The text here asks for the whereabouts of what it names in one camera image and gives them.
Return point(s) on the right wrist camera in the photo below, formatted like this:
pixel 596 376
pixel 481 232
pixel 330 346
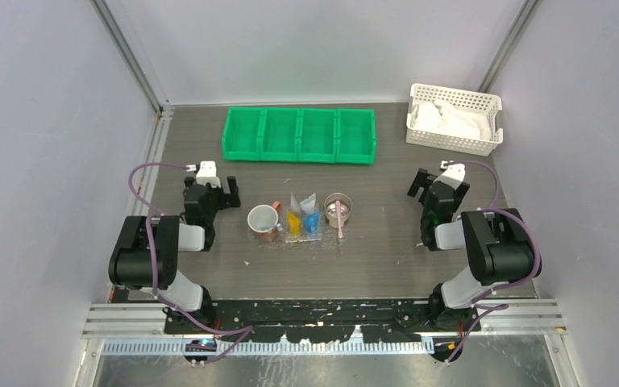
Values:
pixel 451 174

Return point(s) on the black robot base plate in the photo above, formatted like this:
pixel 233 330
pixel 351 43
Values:
pixel 228 325

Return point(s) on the clear acrylic toothbrush holder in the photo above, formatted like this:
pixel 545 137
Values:
pixel 303 237

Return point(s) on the yellow toothpaste tube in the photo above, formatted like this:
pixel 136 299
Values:
pixel 294 224

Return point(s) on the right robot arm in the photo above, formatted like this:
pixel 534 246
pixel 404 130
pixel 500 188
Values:
pixel 500 251

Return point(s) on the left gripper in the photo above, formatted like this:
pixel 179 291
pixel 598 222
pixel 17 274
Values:
pixel 226 200

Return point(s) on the pink toothbrush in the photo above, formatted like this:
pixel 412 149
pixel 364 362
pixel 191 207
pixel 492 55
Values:
pixel 339 217

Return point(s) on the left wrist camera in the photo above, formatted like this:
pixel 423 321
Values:
pixel 207 174

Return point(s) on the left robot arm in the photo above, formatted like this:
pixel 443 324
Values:
pixel 145 256

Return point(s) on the clear oval acrylic tray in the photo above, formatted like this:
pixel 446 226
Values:
pixel 330 236

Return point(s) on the brown steel cup with handle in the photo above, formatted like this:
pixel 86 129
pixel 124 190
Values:
pixel 264 215

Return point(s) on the white perforated plastic basket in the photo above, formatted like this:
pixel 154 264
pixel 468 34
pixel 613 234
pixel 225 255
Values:
pixel 489 105

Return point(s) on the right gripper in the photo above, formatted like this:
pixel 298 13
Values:
pixel 423 179

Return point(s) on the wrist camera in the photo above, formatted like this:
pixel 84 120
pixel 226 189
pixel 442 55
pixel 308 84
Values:
pixel 207 174
pixel 451 174

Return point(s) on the blue toothpaste tube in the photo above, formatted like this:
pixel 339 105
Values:
pixel 311 223

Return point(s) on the white toothpaste tube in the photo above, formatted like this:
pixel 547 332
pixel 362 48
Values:
pixel 308 204
pixel 294 206

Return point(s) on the white cloth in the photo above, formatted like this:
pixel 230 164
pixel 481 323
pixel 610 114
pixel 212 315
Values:
pixel 441 117

